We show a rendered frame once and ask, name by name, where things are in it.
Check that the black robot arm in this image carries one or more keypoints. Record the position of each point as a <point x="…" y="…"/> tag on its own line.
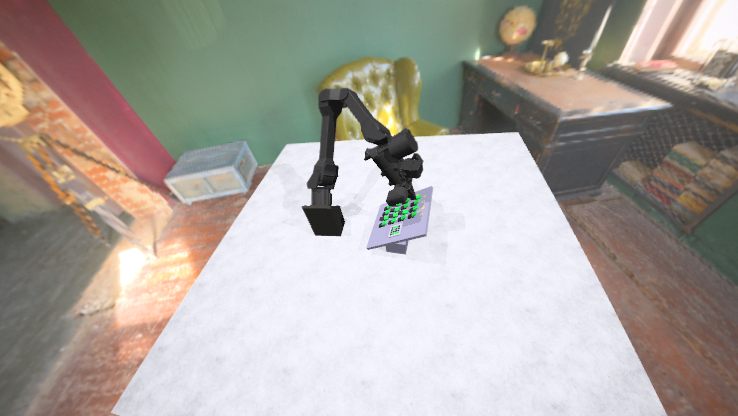
<point x="390" y="147"/>

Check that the lavender switch panel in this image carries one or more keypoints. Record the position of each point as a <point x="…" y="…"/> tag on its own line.
<point x="396" y="225"/>

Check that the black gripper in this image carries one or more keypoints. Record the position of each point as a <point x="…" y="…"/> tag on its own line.
<point x="403" y="187"/>

